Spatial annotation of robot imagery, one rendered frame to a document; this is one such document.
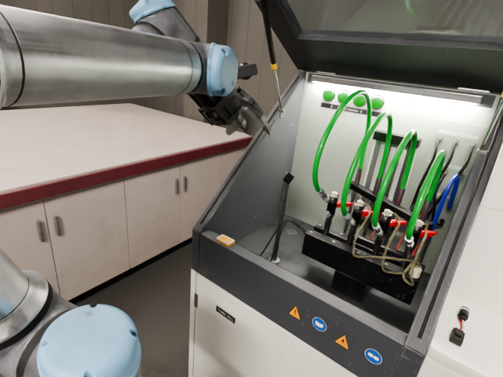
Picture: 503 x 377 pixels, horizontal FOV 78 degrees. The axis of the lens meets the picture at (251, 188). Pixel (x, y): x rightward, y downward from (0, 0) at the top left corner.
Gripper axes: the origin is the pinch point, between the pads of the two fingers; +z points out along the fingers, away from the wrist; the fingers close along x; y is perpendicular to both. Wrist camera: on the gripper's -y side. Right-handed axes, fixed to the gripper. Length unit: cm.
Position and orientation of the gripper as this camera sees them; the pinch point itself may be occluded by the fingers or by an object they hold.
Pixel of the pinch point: (257, 129)
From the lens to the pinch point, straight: 77.8
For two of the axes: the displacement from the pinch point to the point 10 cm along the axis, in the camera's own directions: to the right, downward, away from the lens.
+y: -5.2, 8.0, -3.0
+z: 5.6, 5.8, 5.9
